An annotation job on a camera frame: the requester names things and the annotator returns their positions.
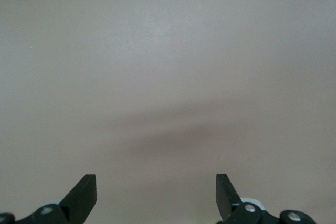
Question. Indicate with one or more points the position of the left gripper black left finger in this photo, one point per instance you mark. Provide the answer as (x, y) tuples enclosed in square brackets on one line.
[(81, 197)]

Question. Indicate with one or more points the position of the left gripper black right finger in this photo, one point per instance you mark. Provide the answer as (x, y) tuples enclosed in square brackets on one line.
[(225, 197)]

